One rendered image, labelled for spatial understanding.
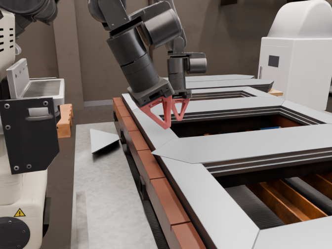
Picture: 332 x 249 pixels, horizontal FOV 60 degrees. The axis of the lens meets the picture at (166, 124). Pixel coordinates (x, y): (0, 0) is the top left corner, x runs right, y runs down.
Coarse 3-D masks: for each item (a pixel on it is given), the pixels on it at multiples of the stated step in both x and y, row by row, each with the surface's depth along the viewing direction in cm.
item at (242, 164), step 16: (192, 96) 151; (208, 96) 154; (224, 96) 156; (240, 96) 158; (208, 112) 120; (224, 112) 122; (240, 112) 123; (256, 112) 125; (272, 112) 127; (288, 112) 123; (160, 160) 78; (224, 160) 75; (240, 160) 76; (256, 160) 78; (272, 160) 78; (288, 160) 80; (304, 160) 81; (320, 160) 82; (176, 192) 65; (192, 208) 55; (208, 240) 48
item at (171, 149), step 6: (168, 144) 85; (174, 144) 85; (162, 150) 81; (168, 150) 81; (174, 150) 81; (180, 150) 81; (168, 156) 77; (174, 156) 77; (180, 156) 77; (186, 156) 77; (186, 162) 74
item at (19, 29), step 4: (16, 16) 79; (20, 16) 79; (16, 20) 79; (20, 20) 80; (24, 20) 80; (28, 20) 81; (16, 24) 79; (20, 24) 80; (24, 24) 82; (28, 24) 83; (16, 28) 80; (20, 28) 81; (16, 32) 81; (20, 32) 82; (16, 36) 82
